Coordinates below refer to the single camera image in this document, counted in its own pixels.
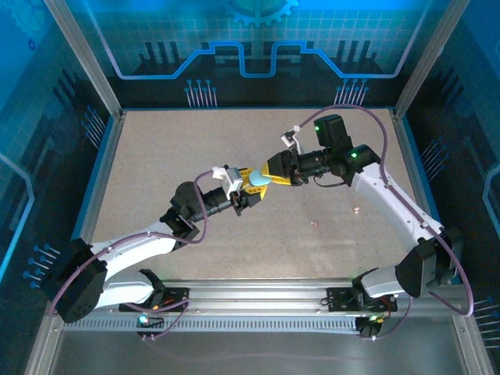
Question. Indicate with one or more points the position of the blue earbud charging case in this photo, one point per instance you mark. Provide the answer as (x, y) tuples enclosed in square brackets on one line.
[(259, 179)]

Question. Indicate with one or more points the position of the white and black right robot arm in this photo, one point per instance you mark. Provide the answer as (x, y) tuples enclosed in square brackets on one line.
[(390, 203)]

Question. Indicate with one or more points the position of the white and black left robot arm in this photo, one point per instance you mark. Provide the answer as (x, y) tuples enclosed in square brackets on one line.
[(136, 246)]

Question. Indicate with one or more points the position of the blue table edge strip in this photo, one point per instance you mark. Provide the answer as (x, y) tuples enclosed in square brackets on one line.
[(427, 176), (94, 176)]

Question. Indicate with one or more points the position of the aluminium side rail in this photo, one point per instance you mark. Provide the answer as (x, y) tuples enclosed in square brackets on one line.
[(104, 176), (418, 176)]

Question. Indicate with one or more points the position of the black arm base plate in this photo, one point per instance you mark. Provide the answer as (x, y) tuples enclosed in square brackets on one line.
[(177, 295), (340, 298)]

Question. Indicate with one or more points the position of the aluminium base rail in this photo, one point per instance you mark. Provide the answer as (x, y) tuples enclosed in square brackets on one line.
[(254, 297)]

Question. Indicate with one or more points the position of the aluminium frame post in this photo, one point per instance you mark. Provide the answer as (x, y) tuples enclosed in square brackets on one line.
[(428, 58), (86, 58)]

